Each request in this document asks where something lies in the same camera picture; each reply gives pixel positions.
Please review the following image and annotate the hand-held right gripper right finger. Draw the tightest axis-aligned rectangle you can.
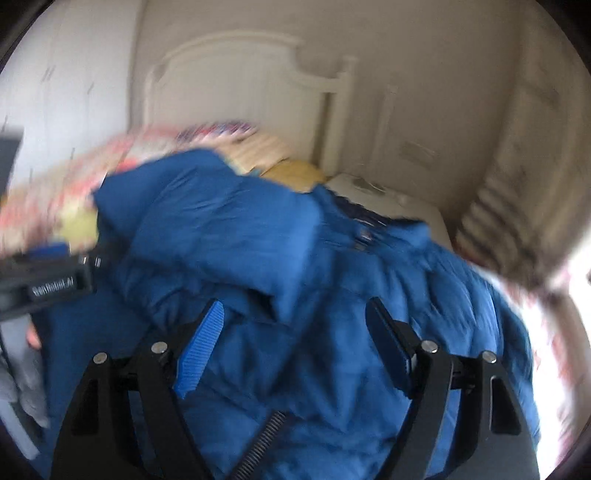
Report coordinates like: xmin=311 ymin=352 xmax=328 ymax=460
xmin=365 ymin=298 xmax=541 ymax=480

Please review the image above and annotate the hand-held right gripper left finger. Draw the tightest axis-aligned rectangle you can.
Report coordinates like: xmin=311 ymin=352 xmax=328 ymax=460
xmin=50 ymin=299 xmax=225 ymax=480

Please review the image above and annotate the blue down jacket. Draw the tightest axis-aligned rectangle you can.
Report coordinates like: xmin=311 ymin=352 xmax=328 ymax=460
xmin=44 ymin=148 xmax=541 ymax=480

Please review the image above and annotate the person's left forearm grey sleeve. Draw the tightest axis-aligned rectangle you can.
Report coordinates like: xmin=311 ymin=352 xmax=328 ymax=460
xmin=0 ymin=351 xmax=51 ymax=430

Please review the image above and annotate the floral bed sheet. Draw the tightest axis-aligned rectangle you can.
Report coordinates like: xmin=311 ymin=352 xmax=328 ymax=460
xmin=0 ymin=122 xmax=591 ymax=476

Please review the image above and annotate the dark panel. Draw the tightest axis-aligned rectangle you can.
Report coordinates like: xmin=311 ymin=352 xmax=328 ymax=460
xmin=0 ymin=130 xmax=25 ymax=186

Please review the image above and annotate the white nightstand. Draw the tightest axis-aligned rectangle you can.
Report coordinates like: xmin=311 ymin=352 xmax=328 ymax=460
xmin=325 ymin=173 xmax=452 ymax=246

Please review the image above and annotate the yellow pillow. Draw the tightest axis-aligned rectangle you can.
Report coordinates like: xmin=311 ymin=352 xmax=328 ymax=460
xmin=261 ymin=159 xmax=327 ymax=193

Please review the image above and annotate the striped curtain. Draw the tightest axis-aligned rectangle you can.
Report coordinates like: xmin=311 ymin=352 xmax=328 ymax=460
xmin=456 ymin=55 xmax=591 ymax=289

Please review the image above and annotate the navy floral pillow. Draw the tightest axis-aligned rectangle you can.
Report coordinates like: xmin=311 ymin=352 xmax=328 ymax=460
xmin=175 ymin=119 xmax=260 ymax=141

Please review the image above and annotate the white bed headboard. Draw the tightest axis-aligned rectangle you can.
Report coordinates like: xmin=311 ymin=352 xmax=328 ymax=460
xmin=143 ymin=34 xmax=358 ymax=171

